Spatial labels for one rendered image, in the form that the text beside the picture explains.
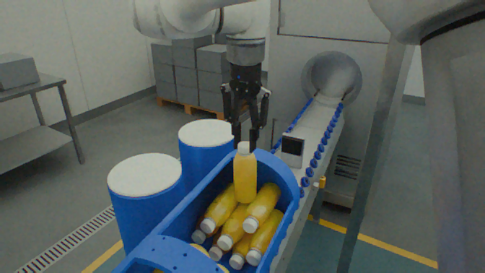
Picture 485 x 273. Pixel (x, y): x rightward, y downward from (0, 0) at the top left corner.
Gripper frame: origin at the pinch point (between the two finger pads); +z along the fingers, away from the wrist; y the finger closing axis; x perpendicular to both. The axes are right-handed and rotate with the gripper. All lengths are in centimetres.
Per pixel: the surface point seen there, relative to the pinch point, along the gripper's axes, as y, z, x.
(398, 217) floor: -67, 132, -154
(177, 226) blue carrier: 13.4, 23.9, 15.3
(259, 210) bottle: -6.4, 19.5, 3.9
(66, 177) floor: 224, 131, -71
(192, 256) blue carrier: -3.8, 9.3, 31.7
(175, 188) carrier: 30.8, 31.5, -5.6
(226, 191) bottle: 5.6, 19.2, 0.6
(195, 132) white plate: 45, 28, -42
